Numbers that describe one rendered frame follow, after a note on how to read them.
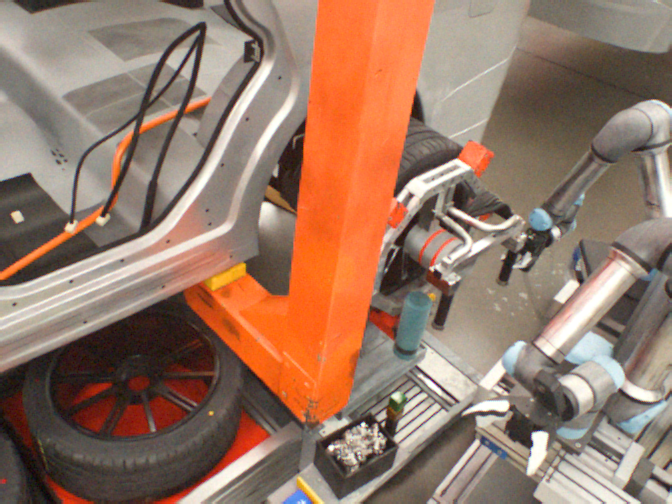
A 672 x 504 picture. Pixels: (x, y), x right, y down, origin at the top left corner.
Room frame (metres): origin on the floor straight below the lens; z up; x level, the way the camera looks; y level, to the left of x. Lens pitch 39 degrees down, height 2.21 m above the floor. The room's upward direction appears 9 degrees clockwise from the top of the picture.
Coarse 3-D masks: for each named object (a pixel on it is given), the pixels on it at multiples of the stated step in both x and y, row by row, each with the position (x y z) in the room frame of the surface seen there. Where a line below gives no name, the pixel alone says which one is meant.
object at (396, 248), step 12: (432, 168) 1.80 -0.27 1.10; (456, 192) 1.96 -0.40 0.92; (456, 204) 1.96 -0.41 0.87; (408, 228) 1.86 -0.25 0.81; (444, 228) 1.95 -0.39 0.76; (396, 240) 1.81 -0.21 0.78; (396, 252) 1.77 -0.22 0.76; (408, 252) 1.83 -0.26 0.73; (396, 264) 1.88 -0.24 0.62; (408, 264) 1.88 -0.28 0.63; (384, 276) 1.81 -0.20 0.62; (396, 276) 1.82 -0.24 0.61; (408, 276) 1.82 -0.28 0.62; (384, 288) 1.73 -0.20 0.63
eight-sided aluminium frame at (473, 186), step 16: (432, 176) 1.73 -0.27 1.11; (448, 176) 1.74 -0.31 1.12; (464, 176) 1.79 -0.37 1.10; (416, 192) 1.65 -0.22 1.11; (432, 192) 1.67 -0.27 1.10; (480, 192) 1.89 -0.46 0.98; (416, 208) 1.63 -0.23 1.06; (464, 208) 1.93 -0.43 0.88; (400, 224) 1.58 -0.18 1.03; (464, 224) 1.95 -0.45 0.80; (384, 240) 1.55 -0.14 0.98; (384, 256) 1.54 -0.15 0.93; (416, 288) 1.80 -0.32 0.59; (432, 288) 1.79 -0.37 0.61; (384, 304) 1.59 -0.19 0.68; (400, 304) 1.67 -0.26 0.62
